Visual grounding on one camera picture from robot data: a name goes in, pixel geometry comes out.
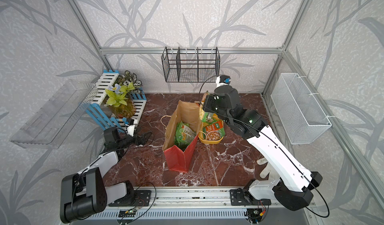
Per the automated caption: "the black wire basket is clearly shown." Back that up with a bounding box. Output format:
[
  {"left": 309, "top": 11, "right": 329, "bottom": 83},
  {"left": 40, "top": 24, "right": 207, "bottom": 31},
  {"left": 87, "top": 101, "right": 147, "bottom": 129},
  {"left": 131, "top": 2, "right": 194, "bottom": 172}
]
[{"left": 161, "top": 47, "right": 221, "bottom": 83}]

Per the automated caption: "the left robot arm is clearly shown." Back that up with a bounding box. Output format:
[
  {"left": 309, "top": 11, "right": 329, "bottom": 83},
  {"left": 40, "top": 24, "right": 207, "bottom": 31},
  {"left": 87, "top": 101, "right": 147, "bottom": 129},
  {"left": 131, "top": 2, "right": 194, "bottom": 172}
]
[{"left": 60, "top": 127, "right": 152, "bottom": 224}]

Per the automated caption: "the potted artificial plant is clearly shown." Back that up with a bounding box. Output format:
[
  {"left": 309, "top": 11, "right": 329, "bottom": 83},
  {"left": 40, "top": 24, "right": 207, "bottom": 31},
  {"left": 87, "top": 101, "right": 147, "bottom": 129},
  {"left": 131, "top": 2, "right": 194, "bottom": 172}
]
[{"left": 105, "top": 70, "right": 143, "bottom": 119}]

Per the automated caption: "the blue white wooden crate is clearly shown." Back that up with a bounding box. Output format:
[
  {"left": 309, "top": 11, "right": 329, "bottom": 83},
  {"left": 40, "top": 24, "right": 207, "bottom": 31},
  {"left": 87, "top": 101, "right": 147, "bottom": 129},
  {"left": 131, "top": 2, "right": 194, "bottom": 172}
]
[{"left": 86, "top": 70, "right": 147, "bottom": 135}]

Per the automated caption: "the clear acrylic shelf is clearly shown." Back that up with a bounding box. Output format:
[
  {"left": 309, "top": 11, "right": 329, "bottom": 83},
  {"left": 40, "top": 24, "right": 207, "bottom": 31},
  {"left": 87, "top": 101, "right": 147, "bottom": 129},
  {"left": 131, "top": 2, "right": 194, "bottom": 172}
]
[{"left": 10, "top": 80, "right": 98, "bottom": 149}]

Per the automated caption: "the white work glove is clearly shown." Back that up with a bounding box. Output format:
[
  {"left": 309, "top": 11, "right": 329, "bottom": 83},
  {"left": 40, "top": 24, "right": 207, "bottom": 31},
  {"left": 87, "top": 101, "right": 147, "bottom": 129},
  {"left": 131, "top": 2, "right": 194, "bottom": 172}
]
[{"left": 257, "top": 158, "right": 271, "bottom": 179}]

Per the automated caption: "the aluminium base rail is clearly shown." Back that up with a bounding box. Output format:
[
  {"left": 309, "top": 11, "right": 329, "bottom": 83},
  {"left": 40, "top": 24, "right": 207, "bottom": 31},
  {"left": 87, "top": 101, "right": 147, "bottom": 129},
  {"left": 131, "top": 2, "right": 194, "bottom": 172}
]
[{"left": 61, "top": 185, "right": 316, "bottom": 211}]

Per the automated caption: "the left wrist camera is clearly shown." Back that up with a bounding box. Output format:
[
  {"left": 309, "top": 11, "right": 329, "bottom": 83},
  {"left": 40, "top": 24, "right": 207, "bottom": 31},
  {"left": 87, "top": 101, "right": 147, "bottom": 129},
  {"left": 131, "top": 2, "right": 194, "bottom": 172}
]
[{"left": 125, "top": 118, "right": 135, "bottom": 136}]

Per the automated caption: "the red green cereal packet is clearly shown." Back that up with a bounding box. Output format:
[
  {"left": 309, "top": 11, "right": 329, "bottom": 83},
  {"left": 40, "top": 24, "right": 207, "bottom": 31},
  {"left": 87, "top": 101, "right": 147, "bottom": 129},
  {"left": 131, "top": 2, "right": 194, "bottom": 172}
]
[{"left": 203, "top": 120, "right": 225, "bottom": 141}]

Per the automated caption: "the white wire basket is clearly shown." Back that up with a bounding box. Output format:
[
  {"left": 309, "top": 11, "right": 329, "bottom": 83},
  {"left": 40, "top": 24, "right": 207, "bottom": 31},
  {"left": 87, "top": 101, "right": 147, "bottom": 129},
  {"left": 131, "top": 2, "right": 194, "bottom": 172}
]
[{"left": 271, "top": 73, "right": 332, "bottom": 145}]

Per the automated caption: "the red paper bag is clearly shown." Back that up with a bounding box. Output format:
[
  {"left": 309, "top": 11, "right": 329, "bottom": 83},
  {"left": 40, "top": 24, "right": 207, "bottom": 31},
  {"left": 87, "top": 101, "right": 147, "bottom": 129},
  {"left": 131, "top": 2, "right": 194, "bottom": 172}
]
[{"left": 162, "top": 101, "right": 201, "bottom": 173}]

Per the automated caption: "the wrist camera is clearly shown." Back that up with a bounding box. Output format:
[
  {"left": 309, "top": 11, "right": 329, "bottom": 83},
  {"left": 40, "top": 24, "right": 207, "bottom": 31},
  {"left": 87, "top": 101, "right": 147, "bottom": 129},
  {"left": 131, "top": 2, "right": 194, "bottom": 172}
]
[
  {"left": 125, "top": 118, "right": 135, "bottom": 136},
  {"left": 216, "top": 75, "right": 231, "bottom": 87}
]

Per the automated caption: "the mushroom soup packet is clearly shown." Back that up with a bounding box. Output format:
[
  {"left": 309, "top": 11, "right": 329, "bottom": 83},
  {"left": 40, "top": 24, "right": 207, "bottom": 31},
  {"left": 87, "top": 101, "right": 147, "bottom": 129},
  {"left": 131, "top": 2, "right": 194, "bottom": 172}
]
[{"left": 174, "top": 122, "right": 196, "bottom": 151}]

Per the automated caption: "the yellow plastic tray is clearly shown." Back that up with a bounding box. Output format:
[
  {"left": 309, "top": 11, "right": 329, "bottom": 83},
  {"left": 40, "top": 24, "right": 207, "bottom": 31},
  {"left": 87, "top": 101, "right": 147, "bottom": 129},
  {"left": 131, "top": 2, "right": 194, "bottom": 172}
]
[{"left": 198, "top": 114, "right": 225, "bottom": 145}]

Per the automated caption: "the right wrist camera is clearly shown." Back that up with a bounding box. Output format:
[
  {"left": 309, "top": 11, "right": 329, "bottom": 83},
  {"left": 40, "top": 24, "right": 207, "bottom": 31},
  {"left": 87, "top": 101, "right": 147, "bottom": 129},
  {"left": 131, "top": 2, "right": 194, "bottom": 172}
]
[{"left": 216, "top": 75, "right": 231, "bottom": 87}]

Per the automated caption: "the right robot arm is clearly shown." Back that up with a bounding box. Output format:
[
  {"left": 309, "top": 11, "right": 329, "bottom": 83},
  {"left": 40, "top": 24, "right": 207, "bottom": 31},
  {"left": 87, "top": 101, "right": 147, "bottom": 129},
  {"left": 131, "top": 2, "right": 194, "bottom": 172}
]
[{"left": 203, "top": 85, "right": 323, "bottom": 211}]

